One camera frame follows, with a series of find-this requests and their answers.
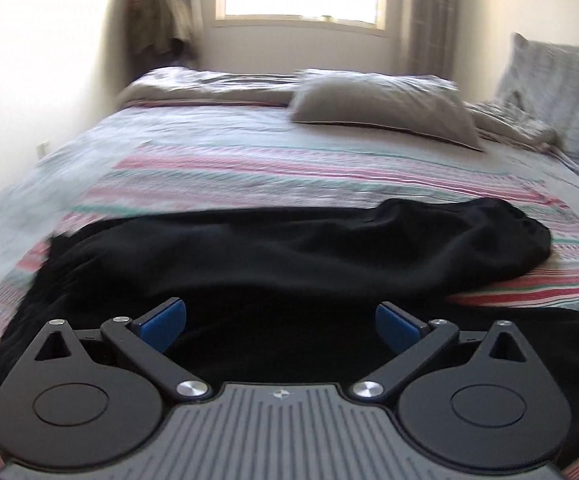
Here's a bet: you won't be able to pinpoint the beige pillow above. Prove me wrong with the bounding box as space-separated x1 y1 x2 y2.
289 70 481 151

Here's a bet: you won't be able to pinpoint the crumpled beige duvet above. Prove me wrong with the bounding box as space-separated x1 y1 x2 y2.
118 66 298 107

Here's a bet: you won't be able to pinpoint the grey tufted headboard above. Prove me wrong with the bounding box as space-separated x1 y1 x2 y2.
495 34 579 166

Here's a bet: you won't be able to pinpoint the clothes hanging in corner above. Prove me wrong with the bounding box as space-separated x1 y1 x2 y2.
127 0 203 65

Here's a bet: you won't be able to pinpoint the right grey curtain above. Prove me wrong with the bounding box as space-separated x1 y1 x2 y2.
398 0 460 79

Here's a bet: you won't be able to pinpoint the white wall socket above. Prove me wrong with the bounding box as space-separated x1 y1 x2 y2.
36 141 50 159

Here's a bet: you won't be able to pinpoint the striped patterned bed blanket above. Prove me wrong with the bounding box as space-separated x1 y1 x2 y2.
0 104 579 479

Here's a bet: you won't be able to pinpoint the black pants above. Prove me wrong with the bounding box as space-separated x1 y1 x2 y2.
0 198 579 466

